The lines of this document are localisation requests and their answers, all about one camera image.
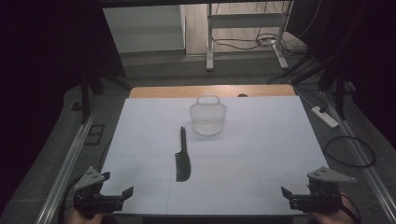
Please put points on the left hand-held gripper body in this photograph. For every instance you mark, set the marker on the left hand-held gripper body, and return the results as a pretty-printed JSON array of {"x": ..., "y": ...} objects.
[{"x": 88, "y": 199}]

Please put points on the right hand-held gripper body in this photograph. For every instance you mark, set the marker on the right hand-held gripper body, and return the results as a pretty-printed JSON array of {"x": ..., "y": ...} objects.
[{"x": 320, "y": 199}]

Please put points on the black comb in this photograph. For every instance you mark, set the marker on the black comb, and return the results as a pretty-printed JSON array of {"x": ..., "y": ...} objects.
[{"x": 182, "y": 165}]

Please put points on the white plastic basket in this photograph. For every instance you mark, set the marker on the white plastic basket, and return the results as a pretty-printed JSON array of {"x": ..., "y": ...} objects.
[{"x": 207, "y": 119}]

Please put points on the person's left hand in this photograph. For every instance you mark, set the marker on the person's left hand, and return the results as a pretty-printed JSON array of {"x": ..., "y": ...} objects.
[{"x": 79, "y": 218}]

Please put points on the person's right hand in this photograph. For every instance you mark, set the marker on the person's right hand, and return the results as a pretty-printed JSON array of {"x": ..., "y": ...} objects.
[{"x": 336, "y": 218}]

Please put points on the white table mat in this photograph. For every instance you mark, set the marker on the white table mat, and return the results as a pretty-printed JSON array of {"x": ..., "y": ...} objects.
[{"x": 249, "y": 161}]

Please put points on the white power strip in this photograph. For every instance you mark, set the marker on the white power strip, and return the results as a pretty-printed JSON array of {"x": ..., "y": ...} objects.
[{"x": 325, "y": 117}]

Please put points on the black stand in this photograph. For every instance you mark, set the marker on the black stand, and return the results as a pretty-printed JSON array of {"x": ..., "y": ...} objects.
[
  {"x": 341, "y": 93},
  {"x": 84, "y": 96}
]

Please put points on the small dark round object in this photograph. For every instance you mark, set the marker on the small dark round object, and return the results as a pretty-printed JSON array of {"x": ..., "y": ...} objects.
[{"x": 242, "y": 95}]

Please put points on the wooden table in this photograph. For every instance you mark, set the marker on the wooden table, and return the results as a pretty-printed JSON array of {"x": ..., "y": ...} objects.
[{"x": 174, "y": 91}]

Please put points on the metal floor rail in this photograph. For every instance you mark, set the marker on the metal floor rail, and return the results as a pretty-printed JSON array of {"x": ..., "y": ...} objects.
[
  {"x": 67, "y": 169},
  {"x": 361, "y": 149}
]

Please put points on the white metal desk frame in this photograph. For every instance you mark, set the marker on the white metal desk frame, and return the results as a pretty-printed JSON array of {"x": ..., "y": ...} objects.
[{"x": 246, "y": 20}]

